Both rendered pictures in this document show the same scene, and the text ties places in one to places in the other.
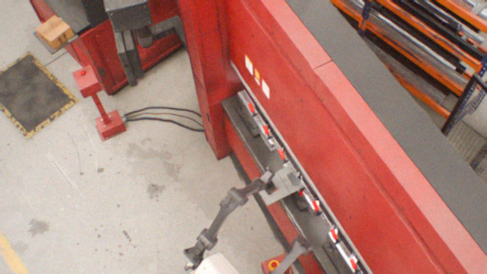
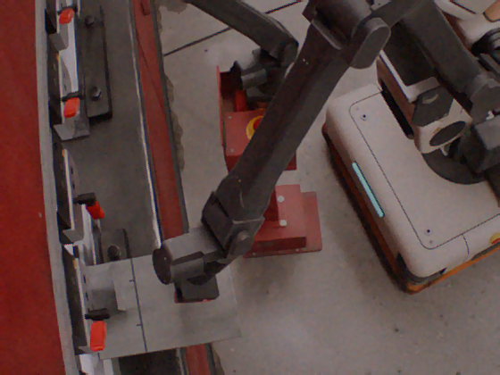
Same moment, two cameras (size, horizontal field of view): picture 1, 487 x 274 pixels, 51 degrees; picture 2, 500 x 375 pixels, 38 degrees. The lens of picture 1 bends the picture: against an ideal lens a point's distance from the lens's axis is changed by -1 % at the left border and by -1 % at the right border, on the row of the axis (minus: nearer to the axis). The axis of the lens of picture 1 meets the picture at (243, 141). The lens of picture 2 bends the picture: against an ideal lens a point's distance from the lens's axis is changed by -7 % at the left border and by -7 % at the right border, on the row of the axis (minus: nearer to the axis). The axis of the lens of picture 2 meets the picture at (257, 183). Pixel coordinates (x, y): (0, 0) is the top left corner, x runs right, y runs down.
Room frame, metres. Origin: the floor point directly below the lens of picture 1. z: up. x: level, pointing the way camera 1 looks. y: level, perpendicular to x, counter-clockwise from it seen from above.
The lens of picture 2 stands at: (1.65, 0.11, 2.32)
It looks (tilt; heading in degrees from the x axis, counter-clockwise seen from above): 68 degrees down; 201
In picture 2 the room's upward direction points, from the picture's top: 9 degrees counter-clockwise
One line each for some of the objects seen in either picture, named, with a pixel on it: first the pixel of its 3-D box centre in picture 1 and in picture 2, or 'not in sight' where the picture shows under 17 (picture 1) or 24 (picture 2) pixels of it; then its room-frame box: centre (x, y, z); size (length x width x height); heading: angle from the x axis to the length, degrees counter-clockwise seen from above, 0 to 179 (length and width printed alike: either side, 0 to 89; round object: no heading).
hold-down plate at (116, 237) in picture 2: (292, 191); (123, 302); (1.40, -0.30, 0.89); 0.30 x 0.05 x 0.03; 24
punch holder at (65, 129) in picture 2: (330, 212); (40, 91); (1.12, -0.49, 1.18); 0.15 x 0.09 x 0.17; 24
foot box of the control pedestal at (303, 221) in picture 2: not in sight; (279, 218); (0.88, -0.13, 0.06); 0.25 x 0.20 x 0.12; 108
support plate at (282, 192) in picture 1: (278, 186); (162, 301); (1.40, -0.20, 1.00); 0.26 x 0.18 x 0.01; 114
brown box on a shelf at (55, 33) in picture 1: (53, 30); not in sight; (2.88, 1.42, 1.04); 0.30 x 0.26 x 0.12; 37
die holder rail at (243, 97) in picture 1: (257, 119); not in sight; (1.96, -0.12, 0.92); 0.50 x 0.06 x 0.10; 24
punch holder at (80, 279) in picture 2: (296, 160); (58, 304); (1.48, -0.32, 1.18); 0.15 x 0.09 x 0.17; 24
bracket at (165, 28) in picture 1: (174, 41); not in sight; (2.54, 0.44, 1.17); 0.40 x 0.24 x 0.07; 24
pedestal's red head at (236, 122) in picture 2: (278, 272); (257, 118); (0.89, -0.16, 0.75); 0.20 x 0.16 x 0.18; 18
